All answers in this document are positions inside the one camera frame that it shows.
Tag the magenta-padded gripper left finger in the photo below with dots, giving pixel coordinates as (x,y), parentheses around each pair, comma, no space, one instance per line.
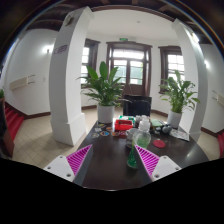
(71,163)

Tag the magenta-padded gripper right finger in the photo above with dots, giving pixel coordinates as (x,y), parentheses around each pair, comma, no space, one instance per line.
(156,165)

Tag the clear bottle with green label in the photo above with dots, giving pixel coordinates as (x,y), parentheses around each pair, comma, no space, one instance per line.
(141,138)

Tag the flat round red coaster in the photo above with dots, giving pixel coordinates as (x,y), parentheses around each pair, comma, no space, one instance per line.
(159,143)

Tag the round printed sticker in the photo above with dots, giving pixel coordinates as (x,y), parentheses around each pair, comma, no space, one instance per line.
(109,128)
(95,135)
(115,134)
(101,125)
(104,133)
(98,129)

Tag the dark grey round device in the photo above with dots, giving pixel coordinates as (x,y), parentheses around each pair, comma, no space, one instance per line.
(165,129)

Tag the printed paper leaflet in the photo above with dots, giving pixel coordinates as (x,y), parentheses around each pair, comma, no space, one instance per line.
(180,134)

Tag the white mug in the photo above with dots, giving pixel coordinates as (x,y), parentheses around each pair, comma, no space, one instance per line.
(129,135)

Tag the green notepad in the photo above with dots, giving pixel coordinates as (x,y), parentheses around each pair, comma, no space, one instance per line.
(156,122)

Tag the leafy plant in white pot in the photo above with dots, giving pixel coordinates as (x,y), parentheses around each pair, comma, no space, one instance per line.
(174,118)
(106,113)

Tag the red box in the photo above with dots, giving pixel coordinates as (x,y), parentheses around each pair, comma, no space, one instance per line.
(122,125)

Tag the green box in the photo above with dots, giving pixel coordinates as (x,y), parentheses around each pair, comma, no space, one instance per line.
(126,117)

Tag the black chair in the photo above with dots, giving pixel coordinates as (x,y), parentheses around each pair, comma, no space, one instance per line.
(136,106)

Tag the brown framed glass door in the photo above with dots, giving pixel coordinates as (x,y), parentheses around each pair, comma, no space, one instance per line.
(128,68)

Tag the brown framed window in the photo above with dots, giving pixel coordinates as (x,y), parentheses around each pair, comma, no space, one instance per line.
(175,65)
(86,60)

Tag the green exit sign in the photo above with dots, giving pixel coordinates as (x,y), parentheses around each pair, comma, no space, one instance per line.
(123,39)

